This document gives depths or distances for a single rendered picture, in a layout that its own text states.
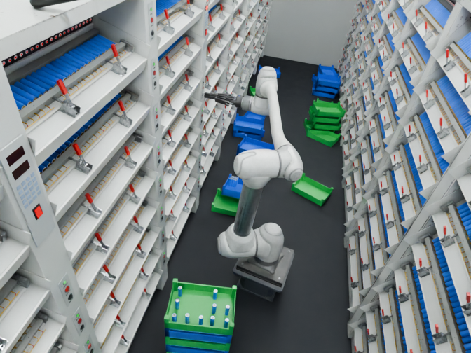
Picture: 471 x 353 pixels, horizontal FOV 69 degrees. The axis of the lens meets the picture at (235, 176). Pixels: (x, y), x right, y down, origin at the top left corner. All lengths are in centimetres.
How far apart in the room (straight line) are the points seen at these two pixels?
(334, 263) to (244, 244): 91
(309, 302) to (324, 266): 32
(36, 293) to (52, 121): 45
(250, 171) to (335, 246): 137
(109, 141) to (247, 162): 62
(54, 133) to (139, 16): 53
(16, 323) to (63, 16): 73
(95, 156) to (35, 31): 44
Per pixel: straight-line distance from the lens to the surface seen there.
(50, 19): 86
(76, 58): 116
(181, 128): 194
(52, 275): 107
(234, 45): 319
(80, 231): 118
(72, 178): 107
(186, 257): 246
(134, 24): 129
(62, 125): 95
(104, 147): 117
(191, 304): 172
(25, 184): 86
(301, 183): 316
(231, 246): 195
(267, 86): 194
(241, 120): 372
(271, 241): 200
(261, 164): 154
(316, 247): 268
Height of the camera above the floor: 198
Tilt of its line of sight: 40 degrees down
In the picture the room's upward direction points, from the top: 8 degrees clockwise
